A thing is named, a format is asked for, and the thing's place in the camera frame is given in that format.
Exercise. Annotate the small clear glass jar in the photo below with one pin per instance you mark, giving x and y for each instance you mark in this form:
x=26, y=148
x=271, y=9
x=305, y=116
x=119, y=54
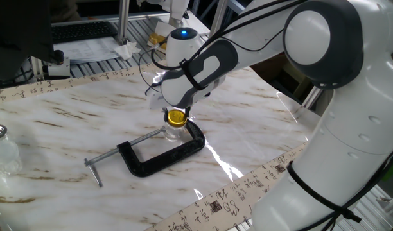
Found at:
x=174, y=133

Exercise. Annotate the black camera on white mount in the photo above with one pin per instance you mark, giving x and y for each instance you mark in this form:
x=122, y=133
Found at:
x=58, y=65

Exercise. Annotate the gold tissue box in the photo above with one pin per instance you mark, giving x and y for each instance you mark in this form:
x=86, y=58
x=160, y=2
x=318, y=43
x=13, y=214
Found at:
x=156, y=39

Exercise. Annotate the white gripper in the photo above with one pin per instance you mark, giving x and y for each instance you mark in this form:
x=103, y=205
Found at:
x=157, y=101

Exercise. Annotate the black computer keyboard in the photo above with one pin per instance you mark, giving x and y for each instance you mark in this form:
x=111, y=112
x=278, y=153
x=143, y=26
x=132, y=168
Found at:
x=81, y=30

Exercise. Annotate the crumpled white tissue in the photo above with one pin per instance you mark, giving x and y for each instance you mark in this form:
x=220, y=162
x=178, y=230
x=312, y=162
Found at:
x=127, y=49

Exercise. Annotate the beige calligraphy print cloth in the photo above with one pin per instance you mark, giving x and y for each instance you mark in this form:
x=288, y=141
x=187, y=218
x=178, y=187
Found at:
x=225, y=205

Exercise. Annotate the black C-clamp with steel screw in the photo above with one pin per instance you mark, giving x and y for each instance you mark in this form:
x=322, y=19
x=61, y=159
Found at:
x=158, y=163

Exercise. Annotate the gold metal jar lid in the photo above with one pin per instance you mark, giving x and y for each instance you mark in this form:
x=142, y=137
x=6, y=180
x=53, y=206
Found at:
x=177, y=118

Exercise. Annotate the stack of printed papers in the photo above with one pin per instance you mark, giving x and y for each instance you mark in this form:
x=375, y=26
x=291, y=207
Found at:
x=87, y=49

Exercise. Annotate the clear shaker bottle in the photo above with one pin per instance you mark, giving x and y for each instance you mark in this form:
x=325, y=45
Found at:
x=4, y=157

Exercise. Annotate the glossy marble pattern sheet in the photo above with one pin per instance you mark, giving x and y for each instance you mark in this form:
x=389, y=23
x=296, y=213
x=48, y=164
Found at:
x=87, y=128

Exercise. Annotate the aluminium frame post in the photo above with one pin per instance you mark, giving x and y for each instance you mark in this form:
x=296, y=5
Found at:
x=312, y=97
x=122, y=19
x=219, y=16

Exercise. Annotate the aluminium frame rail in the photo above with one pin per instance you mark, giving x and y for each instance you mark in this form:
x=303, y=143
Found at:
x=97, y=18

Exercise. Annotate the black computer monitor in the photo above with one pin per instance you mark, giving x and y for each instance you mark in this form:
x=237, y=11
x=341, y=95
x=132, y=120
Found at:
x=16, y=32

